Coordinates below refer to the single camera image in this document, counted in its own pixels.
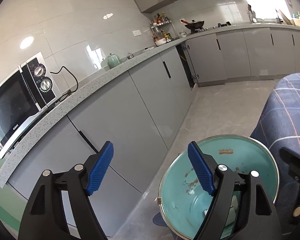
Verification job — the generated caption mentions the spice rack with bottles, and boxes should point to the spice rack with bottles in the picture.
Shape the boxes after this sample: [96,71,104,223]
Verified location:
[150,11,177,47]

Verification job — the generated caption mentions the blue plaid tablecloth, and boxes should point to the blue plaid tablecloth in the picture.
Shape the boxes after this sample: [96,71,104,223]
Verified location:
[250,73,300,233]

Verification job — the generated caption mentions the grey lower cabinets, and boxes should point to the grey lower cabinets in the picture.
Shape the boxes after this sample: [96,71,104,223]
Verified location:
[7,27,300,238]

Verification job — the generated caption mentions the black wok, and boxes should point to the black wok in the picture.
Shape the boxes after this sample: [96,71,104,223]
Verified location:
[180,20,204,34]

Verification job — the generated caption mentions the green ceramic teapot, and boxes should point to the green ceramic teapot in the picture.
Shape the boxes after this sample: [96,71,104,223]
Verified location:
[107,54,122,69]

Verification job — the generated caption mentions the microwave power cable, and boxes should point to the microwave power cable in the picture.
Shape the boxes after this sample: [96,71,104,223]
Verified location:
[49,65,79,103]

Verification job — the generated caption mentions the black silver microwave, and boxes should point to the black silver microwave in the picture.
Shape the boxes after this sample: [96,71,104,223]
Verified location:
[0,52,62,159]

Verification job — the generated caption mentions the teal trash bin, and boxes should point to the teal trash bin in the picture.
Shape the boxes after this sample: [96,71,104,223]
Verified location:
[158,134,280,240]

